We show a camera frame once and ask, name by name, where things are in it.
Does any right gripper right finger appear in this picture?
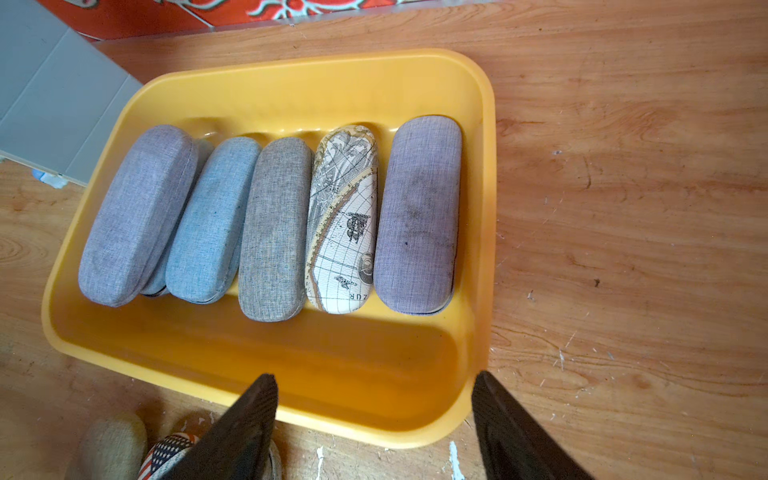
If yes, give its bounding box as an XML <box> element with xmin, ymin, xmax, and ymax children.
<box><xmin>471</xmin><ymin>370</ymin><xmax>592</xmax><ymax>479</ymax></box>

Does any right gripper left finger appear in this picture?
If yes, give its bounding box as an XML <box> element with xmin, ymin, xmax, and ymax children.
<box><xmin>164</xmin><ymin>374</ymin><xmax>278</xmax><ymax>479</ymax></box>

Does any dark grey glasses case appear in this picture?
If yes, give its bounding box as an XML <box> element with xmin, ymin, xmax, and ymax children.
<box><xmin>262</xmin><ymin>441</ymin><xmax>282</xmax><ymax>480</ymax></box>

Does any newspaper print glasses case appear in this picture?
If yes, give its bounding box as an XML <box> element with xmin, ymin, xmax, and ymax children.
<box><xmin>138</xmin><ymin>432</ymin><xmax>199</xmax><ymax>480</ymax></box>

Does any light blue glasses case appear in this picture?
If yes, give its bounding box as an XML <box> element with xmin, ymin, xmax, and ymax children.
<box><xmin>165</xmin><ymin>137</ymin><xmax>262</xmax><ymax>304</ymax></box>
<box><xmin>141</xmin><ymin>139</ymin><xmax>214</xmax><ymax>297</ymax></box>

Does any grey fabric glasses case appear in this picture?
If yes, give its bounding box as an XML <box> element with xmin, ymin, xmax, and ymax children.
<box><xmin>238</xmin><ymin>137</ymin><xmax>312</xmax><ymax>323</ymax></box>

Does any map print glasses case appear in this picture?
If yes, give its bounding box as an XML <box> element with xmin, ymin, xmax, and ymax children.
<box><xmin>305</xmin><ymin>125</ymin><xmax>378</xmax><ymax>314</ymax></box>

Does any yellow plastic storage tray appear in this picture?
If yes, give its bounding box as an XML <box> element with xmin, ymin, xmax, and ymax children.
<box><xmin>41</xmin><ymin>49</ymin><xmax>497</xmax><ymax>448</ymax></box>

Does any lilac fabric glasses case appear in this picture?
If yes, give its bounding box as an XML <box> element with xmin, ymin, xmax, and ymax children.
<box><xmin>374</xmin><ymin>115</ymin><xmax>462</xmax><ymax>315</ymax></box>

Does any purple fabric glasses case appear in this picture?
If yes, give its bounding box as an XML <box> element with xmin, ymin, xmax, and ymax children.
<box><xmin>78</xmin><ymin>125</ymin><xmax>198</xmax><ymax>307</ymax></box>

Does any grey mini drawer box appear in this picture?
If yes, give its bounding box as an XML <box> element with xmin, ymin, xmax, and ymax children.
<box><xmin>1</xmin><ymin>1</ymin><xmax>142</xmax><ymax>185</ymax></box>

